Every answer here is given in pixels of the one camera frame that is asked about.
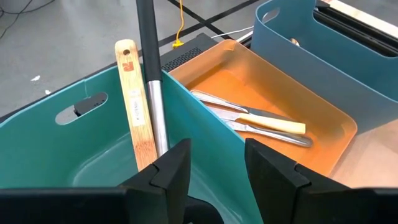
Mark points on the wooden spatula with label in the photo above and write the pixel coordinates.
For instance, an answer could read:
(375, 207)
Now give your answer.
(133, 93)

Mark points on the orange plastic bin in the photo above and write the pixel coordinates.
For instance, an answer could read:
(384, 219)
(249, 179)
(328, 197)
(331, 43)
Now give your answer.
(217, 81)

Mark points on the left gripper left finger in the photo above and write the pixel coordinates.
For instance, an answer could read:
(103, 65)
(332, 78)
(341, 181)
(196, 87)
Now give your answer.
(171, 186)

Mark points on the green plastic bin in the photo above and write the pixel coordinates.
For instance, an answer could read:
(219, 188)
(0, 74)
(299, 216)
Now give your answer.
(46, 155)

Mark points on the black metal table frame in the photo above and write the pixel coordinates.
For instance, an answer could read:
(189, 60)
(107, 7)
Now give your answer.
(357, 34)

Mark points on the blue plastic bin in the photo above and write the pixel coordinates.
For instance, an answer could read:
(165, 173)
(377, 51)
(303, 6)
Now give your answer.
(311, 62)

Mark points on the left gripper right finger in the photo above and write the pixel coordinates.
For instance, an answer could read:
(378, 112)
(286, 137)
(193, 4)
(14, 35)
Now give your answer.
(273, 186)

